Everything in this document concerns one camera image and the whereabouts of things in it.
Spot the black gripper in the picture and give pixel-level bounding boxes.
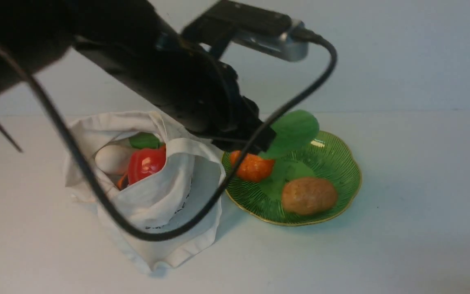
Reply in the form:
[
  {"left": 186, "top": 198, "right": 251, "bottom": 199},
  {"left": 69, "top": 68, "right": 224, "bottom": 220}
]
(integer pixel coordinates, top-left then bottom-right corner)
[{"left": 194, "top": 61, "right": 277, "bottom": 154}]

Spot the light green vegetable toy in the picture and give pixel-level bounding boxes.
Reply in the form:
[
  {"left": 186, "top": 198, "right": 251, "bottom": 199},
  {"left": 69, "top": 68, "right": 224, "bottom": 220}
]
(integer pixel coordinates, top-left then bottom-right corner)
[{"left": 259, "top": 110, "right": 320, "bottom": 160}]

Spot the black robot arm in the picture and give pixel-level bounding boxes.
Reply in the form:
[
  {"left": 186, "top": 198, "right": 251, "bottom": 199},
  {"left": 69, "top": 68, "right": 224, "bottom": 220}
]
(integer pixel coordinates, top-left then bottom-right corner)
[{"left": 0, "top": 0, "right": 263, "bottom": 152}]

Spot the white cloth bag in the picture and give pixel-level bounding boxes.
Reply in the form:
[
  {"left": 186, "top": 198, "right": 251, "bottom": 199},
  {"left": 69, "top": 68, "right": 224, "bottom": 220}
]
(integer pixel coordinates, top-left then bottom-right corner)
[{"left": 63, "top": 111, "right": 226, "bottom": 275}]

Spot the dark green vegetable toy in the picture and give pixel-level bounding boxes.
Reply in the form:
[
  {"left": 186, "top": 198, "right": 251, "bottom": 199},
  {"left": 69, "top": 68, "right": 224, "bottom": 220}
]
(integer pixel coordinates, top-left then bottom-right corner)
[{"left": 128, "top": 132, "right": 162, "bottom": 149}]

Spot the orange pumpkin toy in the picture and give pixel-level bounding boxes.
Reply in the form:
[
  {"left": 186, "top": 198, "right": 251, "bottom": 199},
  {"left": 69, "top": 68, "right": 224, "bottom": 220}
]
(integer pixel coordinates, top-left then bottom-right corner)
[{"left": 236, "top": 154, "right": 276, "bottom": 183}]

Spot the red bell pepper toy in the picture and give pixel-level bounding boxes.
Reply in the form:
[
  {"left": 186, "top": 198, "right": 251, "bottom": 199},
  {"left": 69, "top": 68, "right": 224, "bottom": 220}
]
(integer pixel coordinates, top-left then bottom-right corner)
[{"left": 127, "top": 145, "right": 166, "bottom": 185}]

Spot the white egg-shaped vegetable toy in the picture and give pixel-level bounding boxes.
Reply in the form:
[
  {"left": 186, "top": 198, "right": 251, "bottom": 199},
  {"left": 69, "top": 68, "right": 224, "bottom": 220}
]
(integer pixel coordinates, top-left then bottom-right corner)
[{"left": 94, "top": 145, "right": 136, "bottom": 175}]

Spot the orange carrot toy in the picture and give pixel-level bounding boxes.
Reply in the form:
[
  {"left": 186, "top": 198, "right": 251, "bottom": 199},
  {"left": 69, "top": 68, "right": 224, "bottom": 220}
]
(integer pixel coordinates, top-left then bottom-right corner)
[{"left": 116, "top": 173, "right": 129, "bottom": 191}]

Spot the green glass plate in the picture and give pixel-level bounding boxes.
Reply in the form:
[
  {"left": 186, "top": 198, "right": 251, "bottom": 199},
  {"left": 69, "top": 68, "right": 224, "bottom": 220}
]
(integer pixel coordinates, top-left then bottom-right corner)
[{"left": 226, "top": 131, "right": 362, "bottom": 227}]

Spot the brown potato toy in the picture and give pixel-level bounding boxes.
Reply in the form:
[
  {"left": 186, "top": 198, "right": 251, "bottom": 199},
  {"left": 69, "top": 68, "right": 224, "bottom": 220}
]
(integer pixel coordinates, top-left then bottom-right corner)
[{"left": 281, "top": 177, "right": 338, "bottom": 216}]

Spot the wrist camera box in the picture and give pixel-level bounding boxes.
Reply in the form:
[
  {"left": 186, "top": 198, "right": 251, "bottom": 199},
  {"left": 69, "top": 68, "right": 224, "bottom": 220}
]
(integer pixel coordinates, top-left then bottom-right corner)
[{"left": 181, "top": 0, "right": 308, "bottom": 62}]

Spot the black camera cable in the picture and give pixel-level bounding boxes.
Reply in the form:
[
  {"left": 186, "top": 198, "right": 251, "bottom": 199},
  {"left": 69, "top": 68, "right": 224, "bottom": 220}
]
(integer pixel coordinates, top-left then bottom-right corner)
[{"left": 0, "top": 28, "right": 338, "bottom": 242}]

